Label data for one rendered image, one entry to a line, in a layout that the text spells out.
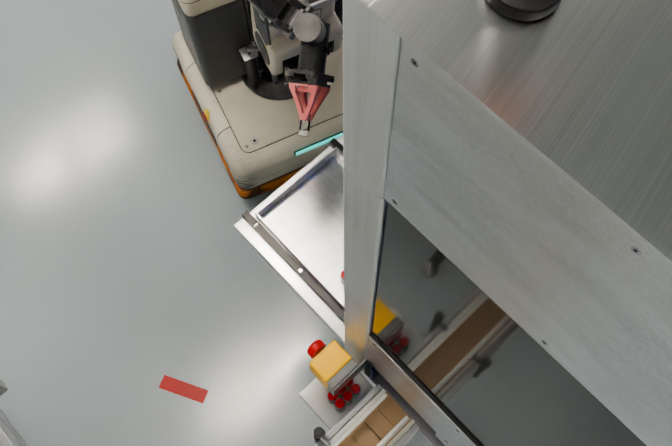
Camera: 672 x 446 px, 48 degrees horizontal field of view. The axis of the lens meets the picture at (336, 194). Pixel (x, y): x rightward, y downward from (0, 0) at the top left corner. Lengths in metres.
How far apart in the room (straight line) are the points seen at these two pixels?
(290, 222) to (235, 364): 0.93
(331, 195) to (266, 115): 0.87
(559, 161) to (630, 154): 0.05
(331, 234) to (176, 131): 1.33
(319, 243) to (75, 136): 1.53
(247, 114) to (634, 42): 2.16
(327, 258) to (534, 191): 1.24
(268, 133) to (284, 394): 0.87
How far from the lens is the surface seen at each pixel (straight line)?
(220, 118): 2.67
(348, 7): 0.61
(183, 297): 2.73
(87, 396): 2.73
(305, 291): 1.76
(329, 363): 1.56
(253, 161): 2.58
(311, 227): 1.81
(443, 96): 0.58
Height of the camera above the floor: 2.56
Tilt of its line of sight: 65 degrees down
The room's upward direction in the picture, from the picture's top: 2 degrees counter-clockwise
